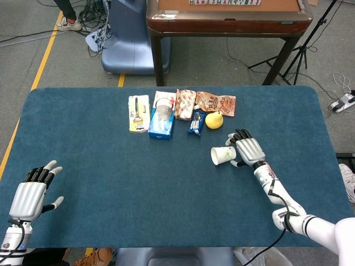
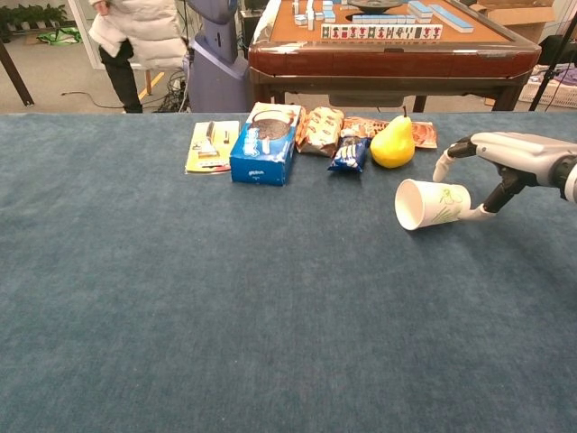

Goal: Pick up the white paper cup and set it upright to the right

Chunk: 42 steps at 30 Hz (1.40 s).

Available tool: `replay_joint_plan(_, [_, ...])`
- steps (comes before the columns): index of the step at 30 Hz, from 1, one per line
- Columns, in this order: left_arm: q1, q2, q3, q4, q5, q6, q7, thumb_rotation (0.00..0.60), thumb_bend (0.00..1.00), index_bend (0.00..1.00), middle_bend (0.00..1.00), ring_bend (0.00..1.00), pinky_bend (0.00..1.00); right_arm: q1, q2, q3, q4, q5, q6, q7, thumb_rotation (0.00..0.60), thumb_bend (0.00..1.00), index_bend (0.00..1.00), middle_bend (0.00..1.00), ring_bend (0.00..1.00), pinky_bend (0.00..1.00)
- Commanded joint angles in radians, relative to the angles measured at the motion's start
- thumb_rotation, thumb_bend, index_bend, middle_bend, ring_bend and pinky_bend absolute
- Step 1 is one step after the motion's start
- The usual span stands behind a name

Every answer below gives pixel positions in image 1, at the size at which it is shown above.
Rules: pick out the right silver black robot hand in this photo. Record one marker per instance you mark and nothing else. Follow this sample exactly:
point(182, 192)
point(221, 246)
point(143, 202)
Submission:
point(251, 151)

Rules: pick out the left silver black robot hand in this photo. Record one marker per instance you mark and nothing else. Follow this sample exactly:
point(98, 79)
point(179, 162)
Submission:
point(27, 199)

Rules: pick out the white paper cup green print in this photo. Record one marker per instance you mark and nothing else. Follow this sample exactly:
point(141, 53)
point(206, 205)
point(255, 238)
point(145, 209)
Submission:
point(223, 155)

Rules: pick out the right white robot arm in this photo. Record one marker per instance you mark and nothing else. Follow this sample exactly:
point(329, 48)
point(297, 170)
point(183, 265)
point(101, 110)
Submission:
point(283, 194)

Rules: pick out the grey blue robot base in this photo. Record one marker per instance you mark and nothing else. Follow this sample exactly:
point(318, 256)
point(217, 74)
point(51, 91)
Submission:
point(174, 256)

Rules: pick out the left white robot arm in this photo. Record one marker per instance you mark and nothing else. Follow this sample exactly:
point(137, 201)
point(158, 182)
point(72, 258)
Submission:
point(14, 238)

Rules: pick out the yellow pear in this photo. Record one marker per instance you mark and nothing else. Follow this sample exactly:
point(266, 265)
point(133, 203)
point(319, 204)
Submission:
point(213, 120)

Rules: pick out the brown orange spout pouch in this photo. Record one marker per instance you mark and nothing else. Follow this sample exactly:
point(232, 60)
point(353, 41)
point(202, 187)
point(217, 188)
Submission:
point(219, 102)

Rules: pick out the small blue Oreo packet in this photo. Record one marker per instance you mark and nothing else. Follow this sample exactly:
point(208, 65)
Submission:
point(196, 124)

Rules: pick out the orange white snack bag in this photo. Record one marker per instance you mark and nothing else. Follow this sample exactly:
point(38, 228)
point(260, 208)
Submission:
point(184, 105)

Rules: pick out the brown suede shoe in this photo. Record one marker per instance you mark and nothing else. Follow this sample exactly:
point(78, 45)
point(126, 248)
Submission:
point(94, 257)

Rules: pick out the white mesh sneaker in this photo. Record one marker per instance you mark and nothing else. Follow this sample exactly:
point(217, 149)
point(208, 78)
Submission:
point(349, 180)

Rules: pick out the white black power strip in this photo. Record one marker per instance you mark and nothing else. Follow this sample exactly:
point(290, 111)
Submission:
point(342, 102)

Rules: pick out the clear plastic bag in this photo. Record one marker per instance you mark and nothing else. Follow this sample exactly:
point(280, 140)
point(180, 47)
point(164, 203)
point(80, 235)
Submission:
point(266, 257)

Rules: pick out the black tripod stand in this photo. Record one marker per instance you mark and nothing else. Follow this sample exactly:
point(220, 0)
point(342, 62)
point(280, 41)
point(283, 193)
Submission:
point(301, 51)

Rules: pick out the blue felt table cover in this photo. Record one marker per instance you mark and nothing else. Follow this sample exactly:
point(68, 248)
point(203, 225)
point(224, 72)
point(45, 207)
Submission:
point(138, 180)

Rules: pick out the yellow razor blister pack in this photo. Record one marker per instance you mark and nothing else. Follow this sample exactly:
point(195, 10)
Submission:
point(138, 113)

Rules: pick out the brown mahjong table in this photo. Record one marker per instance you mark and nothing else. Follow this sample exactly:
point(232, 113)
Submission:
point(227, 26)

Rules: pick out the mahjong tile row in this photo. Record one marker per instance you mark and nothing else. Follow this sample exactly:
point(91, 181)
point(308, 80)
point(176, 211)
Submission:
point(224, 2)

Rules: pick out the white socket strip with plugs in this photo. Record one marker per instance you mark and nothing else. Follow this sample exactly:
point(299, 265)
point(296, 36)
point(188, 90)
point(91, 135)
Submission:
point(95, 38)

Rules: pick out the white sneaker with red trim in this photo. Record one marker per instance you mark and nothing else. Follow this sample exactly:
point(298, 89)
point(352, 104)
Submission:
point(69, 25)

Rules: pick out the person leg dark trousers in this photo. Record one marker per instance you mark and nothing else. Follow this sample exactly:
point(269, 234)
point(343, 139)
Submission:
point(66, 8)

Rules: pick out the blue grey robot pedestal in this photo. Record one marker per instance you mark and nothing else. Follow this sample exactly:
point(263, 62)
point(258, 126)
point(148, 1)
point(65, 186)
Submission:
point(130, 47)

